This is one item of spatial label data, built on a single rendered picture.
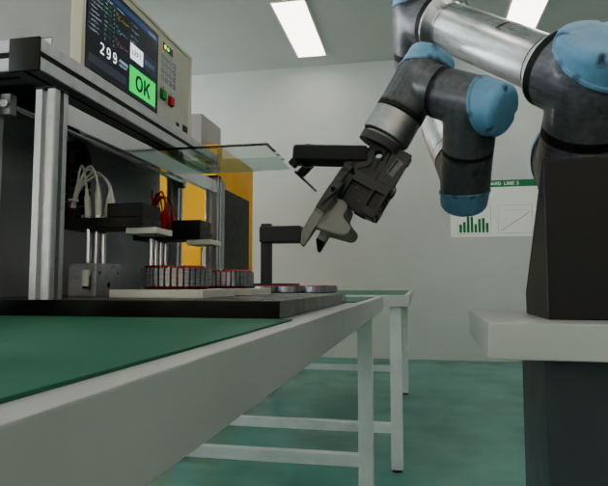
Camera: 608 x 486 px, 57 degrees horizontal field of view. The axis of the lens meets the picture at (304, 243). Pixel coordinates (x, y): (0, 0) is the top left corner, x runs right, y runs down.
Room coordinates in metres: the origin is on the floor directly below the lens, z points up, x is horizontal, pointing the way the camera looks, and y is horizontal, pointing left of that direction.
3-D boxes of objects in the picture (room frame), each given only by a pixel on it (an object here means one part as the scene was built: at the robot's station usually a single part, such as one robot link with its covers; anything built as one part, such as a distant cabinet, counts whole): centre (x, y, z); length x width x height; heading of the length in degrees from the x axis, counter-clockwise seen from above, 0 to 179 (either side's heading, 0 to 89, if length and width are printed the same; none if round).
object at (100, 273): (0.94, 0.35, 0.80); 0.08 x 0.05 x 0.06; 169
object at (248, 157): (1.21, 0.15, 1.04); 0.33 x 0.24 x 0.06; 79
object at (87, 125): (1.05, 0.28, 1.03); 0.62 x 0.01 x 0.03; 169
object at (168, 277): (0.91, 0.21, 0.80); 0.11 x 0.11 x 0.04
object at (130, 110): (1.09, 0.50, 1.09); 0.68 x 0.44 x 0.05; 169
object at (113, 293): (0.91, 0.21, 0.78); 0.15 x 0.15 x 0.01; 79
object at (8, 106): (1.06, 0.36, 1.04); 0.62 x 0.02 x 0.03; 169
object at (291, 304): (1.03, 0.20, 0.76); 0.64 x 0.47 x 0.02; 169
